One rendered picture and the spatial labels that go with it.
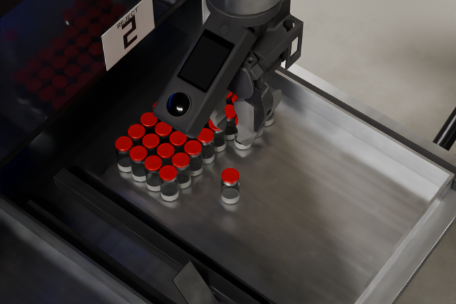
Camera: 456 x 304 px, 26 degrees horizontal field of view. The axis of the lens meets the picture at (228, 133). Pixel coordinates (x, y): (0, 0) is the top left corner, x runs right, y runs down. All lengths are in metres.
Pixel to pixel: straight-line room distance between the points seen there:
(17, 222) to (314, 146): 0.37
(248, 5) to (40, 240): 0.42
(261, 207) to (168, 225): 0.12
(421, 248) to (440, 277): 1.01
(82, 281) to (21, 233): 0.10
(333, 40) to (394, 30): 0.16
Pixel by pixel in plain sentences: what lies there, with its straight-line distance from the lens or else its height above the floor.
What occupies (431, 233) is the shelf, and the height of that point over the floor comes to 0.88.
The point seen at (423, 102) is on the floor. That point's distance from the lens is 2.42.
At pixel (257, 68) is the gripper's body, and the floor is 1.14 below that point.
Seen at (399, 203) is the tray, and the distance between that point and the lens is 1.18.
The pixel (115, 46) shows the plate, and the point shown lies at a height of 1.02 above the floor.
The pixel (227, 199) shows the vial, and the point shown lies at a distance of 1.15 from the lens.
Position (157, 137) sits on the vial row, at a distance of 1.16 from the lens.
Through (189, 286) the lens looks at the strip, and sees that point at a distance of 1.06.
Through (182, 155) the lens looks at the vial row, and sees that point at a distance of 1.15.
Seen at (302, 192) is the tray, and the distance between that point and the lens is 1.17.
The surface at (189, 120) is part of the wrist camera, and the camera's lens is 0.91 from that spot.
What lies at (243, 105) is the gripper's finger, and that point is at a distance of 0.99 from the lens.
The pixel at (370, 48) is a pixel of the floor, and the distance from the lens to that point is 2.51.
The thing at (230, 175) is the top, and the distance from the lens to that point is 1.13.
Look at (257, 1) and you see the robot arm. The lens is 0.87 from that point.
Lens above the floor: 1.86
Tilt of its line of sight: 54 degrees down
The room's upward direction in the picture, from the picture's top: straight up
